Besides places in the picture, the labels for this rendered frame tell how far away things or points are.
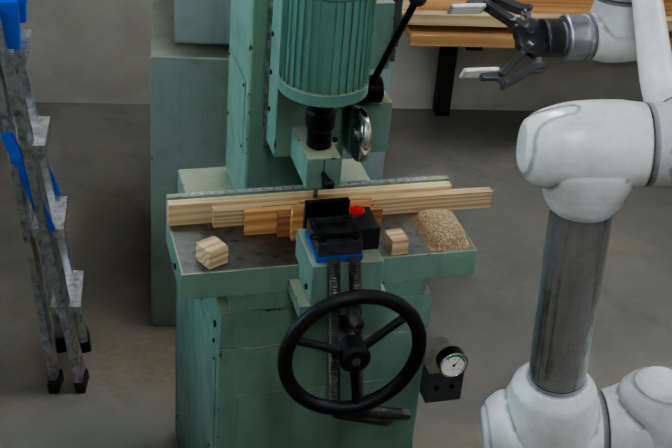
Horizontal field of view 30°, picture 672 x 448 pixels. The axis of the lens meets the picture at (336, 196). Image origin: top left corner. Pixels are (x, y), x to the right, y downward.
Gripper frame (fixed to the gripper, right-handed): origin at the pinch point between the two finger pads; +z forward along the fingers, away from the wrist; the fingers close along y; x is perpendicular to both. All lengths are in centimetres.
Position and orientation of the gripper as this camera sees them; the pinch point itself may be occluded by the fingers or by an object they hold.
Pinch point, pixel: (461, 40)
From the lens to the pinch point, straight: 240.0
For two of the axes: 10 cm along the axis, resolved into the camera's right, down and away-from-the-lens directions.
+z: -9.7, 0.6, -2.5
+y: -1.4, -9.3, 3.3
